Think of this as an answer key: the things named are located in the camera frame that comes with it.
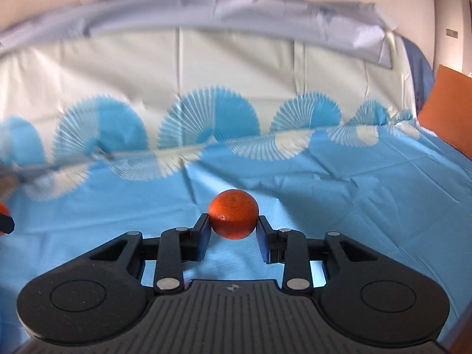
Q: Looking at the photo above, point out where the grey plastic cover sheet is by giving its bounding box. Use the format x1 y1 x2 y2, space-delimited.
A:
0 0 399 69

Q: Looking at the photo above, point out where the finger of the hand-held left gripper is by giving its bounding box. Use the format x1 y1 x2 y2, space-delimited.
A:
0 214 15 237

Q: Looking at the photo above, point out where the blue fan-print cloth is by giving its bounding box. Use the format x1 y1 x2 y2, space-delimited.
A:
0 26 472 354

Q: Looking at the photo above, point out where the orange cushion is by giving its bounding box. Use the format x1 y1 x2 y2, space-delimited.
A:
417 64 472 163

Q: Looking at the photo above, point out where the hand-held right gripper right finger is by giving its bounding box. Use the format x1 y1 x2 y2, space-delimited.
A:
256 215 386 296

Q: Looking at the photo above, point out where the large orange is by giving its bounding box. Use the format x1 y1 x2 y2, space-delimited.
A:
208 189 259 240

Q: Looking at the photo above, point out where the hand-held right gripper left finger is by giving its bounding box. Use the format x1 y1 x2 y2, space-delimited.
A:
88 213 212 296

